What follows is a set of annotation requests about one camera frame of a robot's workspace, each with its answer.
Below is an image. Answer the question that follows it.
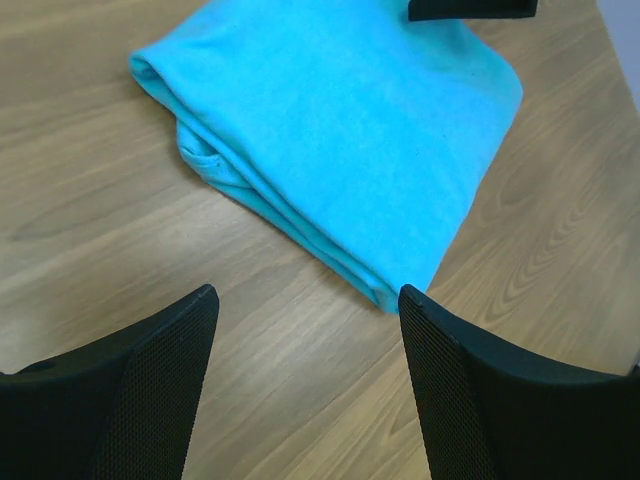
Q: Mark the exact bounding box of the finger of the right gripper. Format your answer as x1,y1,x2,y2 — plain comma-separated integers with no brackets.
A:
408,0,538,21

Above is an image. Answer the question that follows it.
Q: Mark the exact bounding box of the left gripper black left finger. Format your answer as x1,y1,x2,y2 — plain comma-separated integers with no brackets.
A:
1,284,219,479

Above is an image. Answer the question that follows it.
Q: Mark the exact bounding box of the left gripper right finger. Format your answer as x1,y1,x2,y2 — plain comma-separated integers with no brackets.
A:
399,285,639,479

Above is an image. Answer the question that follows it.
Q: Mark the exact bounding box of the cyan polo t shirt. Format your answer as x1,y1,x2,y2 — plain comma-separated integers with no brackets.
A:
129,1,523,313

